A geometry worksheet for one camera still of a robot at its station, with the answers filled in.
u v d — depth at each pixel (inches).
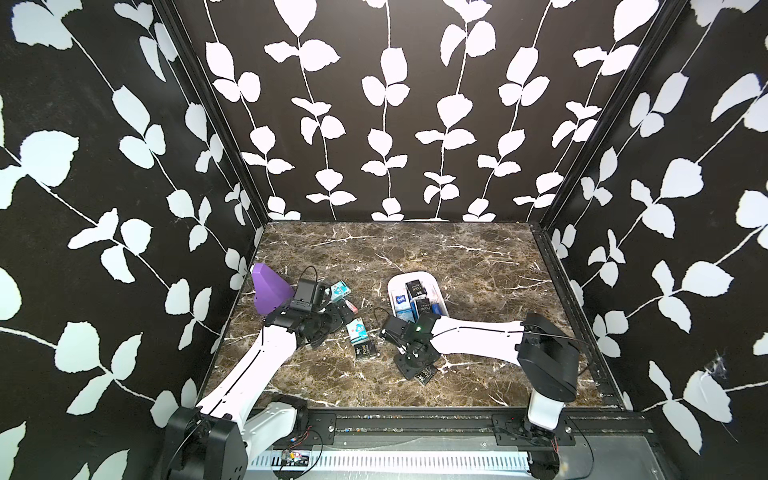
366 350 33.8
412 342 25.0
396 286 38.4
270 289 33.8
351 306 37.3
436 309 35.6
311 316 24.6
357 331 34.7
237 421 16.3
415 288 37.5
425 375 31.7
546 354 19.2
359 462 27.6
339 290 38.4
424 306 35.6
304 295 25.2
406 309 36.6
